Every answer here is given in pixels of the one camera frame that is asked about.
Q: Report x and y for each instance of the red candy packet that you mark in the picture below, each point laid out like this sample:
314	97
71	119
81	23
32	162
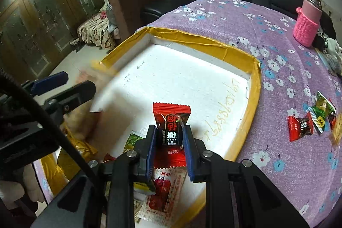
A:
299	127
108	157
171	113

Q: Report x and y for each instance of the grey flat pouch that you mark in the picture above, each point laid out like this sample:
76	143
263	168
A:
322	57

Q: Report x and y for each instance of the white and red snack packet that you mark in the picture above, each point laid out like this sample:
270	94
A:
163	190

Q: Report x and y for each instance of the green pea snack packet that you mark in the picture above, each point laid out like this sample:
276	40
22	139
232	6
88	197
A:
319	115
132	141

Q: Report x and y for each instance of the yellow snack packet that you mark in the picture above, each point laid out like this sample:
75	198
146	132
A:
80	147

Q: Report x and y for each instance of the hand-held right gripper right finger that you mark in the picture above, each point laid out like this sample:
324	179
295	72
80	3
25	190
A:
188	153

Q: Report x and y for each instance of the wooden wardrobe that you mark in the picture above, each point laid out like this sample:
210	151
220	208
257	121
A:
48	17

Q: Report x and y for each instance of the yellow-taped white foam box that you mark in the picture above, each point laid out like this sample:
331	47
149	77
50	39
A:
173	75

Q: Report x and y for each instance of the floral covered daybed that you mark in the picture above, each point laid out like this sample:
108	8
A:
93	27

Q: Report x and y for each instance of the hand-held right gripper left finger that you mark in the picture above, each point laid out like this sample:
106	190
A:
151	153

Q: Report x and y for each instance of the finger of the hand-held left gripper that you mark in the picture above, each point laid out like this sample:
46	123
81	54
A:
72	95
50	81

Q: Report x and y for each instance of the crumpled plastic bag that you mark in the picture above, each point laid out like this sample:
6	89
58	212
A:
336	62

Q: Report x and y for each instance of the person's left hand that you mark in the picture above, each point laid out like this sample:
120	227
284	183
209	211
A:
32	182

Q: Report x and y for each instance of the pink thermos with knitted sleeve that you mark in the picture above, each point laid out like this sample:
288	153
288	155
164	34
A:
307	25

